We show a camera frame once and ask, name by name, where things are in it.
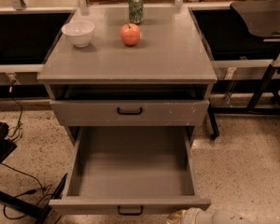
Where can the tan padded gripper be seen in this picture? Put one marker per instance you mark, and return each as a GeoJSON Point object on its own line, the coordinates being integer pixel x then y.
{"type": "Point", "coordinates": [193, 216]}

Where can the grey drawer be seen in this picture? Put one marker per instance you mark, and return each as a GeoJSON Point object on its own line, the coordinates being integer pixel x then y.
{"type": "Point", "coordinates": [130, 113]}
{"type": "Point", "coordinates": [130, 171]}

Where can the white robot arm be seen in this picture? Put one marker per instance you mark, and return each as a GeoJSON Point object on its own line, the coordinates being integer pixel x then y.
{"type": "Point", "coordinates": [199, 216]}

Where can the grey top drawer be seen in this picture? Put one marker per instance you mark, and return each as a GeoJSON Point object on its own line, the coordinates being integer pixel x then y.
{"type": "Point", "coordinates": [130, 113]}

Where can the black stand with base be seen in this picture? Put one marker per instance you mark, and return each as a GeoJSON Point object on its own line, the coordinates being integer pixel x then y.
{"type": "Point", "coordinates": [14, 185]}

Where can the red apple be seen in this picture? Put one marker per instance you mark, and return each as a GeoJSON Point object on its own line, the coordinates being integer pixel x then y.
{"type": "Point", "coordinates": [130, 34]}

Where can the white bowl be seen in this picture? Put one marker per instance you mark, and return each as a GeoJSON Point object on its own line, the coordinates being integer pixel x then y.
{"type": "Point", "coordinates": [79, 33]}

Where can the green soda can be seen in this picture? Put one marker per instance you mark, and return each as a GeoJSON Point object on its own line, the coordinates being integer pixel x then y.
{"type": "Point", "coordinates": [136, 11]}

